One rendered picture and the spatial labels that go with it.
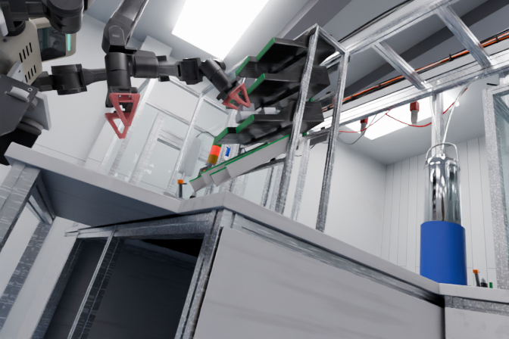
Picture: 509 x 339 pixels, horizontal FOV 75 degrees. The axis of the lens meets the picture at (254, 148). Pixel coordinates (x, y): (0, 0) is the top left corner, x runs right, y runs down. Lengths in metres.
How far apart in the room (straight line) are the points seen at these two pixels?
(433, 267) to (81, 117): 3.29
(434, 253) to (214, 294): 1.01
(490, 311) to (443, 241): 0.41
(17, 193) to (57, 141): 2.94
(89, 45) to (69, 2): 3.19
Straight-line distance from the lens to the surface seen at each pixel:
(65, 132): 3.72
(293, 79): 1.17
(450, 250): 1.45
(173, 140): 2.59
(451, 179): 1.55
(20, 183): 0.78
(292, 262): 0.69
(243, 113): 1.09
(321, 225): 1.06
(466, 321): 1.10
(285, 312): 0.68
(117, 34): 0.94
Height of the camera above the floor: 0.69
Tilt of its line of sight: 25 degrees up
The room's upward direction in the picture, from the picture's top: 14 degrees clockwise
